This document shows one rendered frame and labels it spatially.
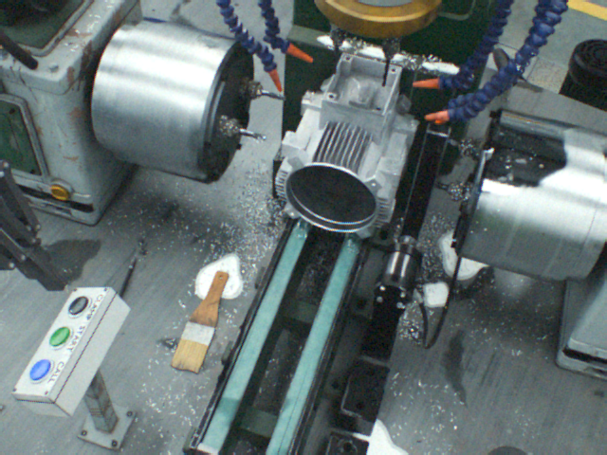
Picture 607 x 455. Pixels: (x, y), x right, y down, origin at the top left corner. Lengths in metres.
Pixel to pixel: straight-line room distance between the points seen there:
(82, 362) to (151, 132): 0.40
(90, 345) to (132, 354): 0.30
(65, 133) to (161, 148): 0.17
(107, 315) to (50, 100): 0.39
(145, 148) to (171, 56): 0.15
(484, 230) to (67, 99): 0.67
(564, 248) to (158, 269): 0.70
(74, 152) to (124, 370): 0.37
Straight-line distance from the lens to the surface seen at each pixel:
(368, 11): 1.02
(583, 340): 1.31
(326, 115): 1.19
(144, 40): 1.25
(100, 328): 1.02
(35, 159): 1.38
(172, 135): 1.20
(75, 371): 1.00
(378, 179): 1.14
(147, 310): 1.34
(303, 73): 1.31
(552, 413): 1.33
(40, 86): 1.24
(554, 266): 1.18
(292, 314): 1.27
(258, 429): 1.18
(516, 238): 1.14
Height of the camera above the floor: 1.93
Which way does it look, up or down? 52 degrees down
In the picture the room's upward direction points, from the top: 5 degrees clockwise
